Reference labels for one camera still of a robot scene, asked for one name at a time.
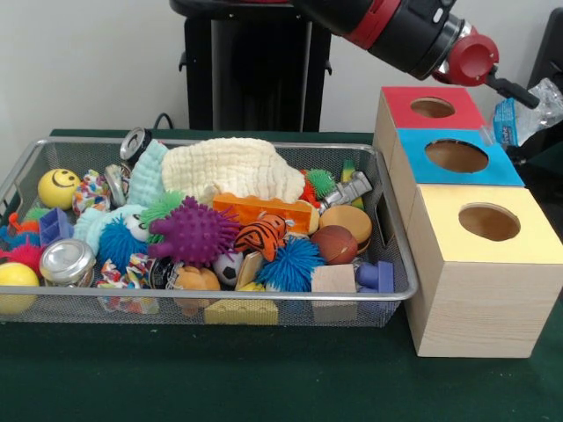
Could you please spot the toy hamburger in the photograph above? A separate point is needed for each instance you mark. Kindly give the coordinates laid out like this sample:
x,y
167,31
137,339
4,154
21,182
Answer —
x,y
346,221

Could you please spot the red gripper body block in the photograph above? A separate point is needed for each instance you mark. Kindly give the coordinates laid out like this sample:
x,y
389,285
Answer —
x,y
471,60

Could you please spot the purple spiky ball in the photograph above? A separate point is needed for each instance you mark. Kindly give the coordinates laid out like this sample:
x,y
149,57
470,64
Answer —
x,y
193,233

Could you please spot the wooden box with three holes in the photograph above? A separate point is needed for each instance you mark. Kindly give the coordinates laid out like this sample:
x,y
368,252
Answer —
x,y
475,299

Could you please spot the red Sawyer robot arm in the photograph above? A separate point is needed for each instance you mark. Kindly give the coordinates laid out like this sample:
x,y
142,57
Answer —
x,y
396,31

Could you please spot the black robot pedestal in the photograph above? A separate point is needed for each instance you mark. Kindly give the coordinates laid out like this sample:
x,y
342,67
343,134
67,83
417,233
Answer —
x,y
255,70

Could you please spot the green spiky ball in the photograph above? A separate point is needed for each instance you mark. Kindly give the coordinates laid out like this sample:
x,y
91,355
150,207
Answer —
x,y
163,209

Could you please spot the cream knitted cloth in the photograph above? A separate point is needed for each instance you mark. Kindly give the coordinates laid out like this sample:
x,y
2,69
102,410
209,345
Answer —
x,y
233,167

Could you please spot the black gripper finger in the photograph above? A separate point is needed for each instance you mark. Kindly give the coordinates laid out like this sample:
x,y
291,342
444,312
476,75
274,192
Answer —
x,y
515,91

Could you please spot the blue spiky ball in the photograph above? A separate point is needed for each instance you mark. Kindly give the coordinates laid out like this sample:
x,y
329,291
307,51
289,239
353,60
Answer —
x,y
292,264

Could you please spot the silver metal can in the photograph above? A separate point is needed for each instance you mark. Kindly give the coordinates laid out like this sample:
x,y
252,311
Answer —
x,y
67,262

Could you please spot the black chair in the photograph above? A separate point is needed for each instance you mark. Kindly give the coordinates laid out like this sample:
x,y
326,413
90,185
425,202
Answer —
x,y
552,44

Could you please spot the orange toy building block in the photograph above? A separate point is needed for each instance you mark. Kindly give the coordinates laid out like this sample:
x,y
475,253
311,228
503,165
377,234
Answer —
x,y
264,209

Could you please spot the small brown basketball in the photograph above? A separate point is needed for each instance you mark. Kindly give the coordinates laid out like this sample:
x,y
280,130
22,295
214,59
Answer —
x,y
335,244

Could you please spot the shallow clear mesh bin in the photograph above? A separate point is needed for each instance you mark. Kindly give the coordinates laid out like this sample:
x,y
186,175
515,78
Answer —
x,y
387,290

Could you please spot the purple toy block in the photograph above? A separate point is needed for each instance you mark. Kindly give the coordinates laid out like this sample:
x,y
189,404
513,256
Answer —
x,y
376,277

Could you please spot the clear plastic packet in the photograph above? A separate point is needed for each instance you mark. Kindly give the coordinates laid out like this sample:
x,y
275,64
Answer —
x,y
519,123

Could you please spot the plain yellow ball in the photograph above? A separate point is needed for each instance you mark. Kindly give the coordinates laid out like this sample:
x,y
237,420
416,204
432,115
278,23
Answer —
x,y
16,287

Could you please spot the dark green table cloth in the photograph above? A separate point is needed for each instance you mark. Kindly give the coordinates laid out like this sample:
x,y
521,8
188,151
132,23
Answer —
x,y
264,378

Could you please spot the yellow smiley face ball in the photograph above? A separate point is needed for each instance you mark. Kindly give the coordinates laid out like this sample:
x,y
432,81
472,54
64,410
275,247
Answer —
x,y
58,188

